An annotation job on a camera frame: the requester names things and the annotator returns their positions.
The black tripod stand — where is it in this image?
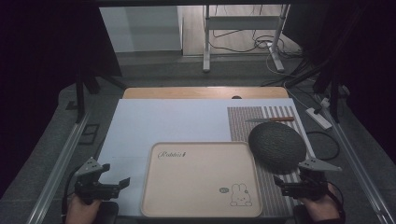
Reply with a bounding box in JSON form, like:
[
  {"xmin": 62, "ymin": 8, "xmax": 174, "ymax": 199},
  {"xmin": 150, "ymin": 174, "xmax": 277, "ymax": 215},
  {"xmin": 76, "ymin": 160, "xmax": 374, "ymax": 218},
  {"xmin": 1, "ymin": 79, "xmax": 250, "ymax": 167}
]
[
  {"xmin": 312, "ymin": 59, "xmax": 351, "ymax": 123},
  {"xmin": 74, "ymin": 69, "xmax": 127, "ymax": 124}
]

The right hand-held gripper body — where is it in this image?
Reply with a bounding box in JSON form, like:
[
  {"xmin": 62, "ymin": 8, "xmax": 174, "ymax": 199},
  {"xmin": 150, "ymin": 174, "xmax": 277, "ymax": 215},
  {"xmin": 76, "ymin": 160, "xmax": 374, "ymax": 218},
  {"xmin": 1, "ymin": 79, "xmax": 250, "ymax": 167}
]
[{"xmin": 281, "ymin": 157, "xmax": 343, "ymax": 201}]

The tangle of black floor cables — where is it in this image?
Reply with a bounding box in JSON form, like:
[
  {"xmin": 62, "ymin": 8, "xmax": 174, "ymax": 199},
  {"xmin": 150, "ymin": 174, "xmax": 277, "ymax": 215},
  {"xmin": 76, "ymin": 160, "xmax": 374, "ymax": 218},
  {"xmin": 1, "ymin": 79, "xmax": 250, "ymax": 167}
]
[{"xmin": 207, "ymin": 27, "xmax": 304, "ymax": 60}]

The black cable loop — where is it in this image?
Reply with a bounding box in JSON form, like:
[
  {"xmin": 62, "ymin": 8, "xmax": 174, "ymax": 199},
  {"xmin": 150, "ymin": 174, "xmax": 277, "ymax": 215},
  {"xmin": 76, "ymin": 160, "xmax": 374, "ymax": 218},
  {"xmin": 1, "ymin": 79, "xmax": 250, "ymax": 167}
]
[{"xmin": 305, "ymin": 131, "xmax": 341, "ymax": 161}]

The white board sheet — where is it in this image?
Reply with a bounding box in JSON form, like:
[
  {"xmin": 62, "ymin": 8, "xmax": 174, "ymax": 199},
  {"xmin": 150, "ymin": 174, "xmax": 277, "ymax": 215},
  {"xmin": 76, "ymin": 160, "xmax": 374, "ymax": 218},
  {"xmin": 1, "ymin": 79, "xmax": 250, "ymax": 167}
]
[{"xmin": 96, "ymin": 98, "xmax": 317, "ymax": 217}]

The striped placemat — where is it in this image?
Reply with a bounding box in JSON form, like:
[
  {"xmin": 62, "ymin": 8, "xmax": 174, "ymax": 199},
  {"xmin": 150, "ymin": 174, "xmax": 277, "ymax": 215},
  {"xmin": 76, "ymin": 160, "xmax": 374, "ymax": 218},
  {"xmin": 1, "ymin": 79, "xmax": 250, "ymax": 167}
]
[{"xmin": 226, "ymin": 105, "xmax": 317, "ymax": 217}]

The knife with wooden handle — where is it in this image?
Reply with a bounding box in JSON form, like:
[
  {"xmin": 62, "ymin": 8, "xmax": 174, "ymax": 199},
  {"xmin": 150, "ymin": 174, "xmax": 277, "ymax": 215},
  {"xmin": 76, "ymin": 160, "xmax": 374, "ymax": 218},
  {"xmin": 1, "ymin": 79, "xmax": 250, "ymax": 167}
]
[{"xmin": 245, "ymin": 116, "xmax": 295, "ymax": 123}]

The white metal stand frame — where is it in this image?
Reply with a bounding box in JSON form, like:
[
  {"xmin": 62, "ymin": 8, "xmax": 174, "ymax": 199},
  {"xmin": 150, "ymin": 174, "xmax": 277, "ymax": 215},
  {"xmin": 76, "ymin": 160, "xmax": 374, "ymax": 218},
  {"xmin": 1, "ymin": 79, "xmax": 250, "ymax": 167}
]
[{"xmin": 202, "ymin": 4, "xmax": 291, "ymax": 74}]

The beige tray with rabbit print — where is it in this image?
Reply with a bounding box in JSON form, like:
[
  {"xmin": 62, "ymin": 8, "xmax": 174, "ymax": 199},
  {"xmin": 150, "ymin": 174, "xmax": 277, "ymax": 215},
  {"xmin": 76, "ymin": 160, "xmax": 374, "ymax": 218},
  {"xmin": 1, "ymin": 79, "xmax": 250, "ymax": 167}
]
[{"xmin": 140, "ymin": 141, "xmax": 263, "ymax": 218}]

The white cable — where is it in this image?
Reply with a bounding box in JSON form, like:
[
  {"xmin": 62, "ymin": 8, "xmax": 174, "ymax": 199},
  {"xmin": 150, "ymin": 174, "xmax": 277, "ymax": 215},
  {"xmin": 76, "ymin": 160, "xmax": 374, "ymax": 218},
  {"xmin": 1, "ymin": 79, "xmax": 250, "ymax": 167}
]
[{"xmin": 264, "ymin": 43, "xmax": 313, "ymax": 110}]

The black rectangular floor frame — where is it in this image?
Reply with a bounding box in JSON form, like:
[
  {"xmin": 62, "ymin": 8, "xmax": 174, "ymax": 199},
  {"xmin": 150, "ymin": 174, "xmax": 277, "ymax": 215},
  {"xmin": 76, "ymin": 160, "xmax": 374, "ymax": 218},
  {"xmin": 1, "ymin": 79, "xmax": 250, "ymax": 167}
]
[{"xmin": 78, "ymin": 123, "xmax": 101, "ymax": 146}]

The white power strip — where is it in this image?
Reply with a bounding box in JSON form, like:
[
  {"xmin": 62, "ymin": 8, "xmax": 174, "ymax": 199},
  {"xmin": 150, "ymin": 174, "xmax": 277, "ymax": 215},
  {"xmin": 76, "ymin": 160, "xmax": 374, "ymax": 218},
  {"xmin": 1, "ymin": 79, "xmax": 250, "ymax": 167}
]
[{"xmin": 304, "ymin": 107, "xmax": 333, "ymax": 131}]

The person's left hand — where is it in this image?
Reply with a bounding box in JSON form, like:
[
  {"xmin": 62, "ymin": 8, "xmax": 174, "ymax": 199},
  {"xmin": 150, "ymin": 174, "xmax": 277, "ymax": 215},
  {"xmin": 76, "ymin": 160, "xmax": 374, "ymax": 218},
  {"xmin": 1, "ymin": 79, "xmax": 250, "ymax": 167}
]
[{"xmin": 64, "ymin": 195, "xmax": 103, "ymax": 224}]

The person's right hand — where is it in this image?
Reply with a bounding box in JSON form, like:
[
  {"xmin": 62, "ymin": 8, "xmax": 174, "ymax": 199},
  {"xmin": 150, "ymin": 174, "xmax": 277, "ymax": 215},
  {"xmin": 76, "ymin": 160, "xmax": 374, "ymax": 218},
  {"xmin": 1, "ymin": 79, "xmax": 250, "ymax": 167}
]
[{"xmin": 299, "ymin": 182, "xmax": 343, "ymax": 224}]

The aluminium rail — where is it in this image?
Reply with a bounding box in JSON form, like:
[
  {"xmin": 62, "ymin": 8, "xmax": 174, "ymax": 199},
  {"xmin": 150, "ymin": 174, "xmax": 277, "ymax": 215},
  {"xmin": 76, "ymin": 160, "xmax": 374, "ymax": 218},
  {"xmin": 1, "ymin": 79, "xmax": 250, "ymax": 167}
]
[
  {"xmin": 25, "ymin": 113, "xmax": 91, "ymax": 224},
  {"xmin": 321, "ymin": 106, "xmax": 396, "ymax": 224}
]

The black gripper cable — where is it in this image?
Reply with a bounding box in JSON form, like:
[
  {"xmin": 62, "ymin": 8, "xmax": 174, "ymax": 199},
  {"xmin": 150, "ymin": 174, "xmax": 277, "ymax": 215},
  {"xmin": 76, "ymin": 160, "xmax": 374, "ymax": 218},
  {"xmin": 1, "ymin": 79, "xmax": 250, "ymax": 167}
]
[
  {"xmin": 61, "ymin": 167, "xmax": 82, "ymax": 220},
  {"xmin": 326, "ymin": 183, "xmax": 347, "ymax": 220}
]

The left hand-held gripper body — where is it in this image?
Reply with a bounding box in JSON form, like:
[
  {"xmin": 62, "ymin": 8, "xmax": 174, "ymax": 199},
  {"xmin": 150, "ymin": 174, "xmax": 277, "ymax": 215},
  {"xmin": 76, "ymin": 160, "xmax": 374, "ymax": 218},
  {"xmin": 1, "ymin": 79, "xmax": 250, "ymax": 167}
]
[{"xmin": 74, "ymin": 157, "xmax": 121, "ymax": 206}]

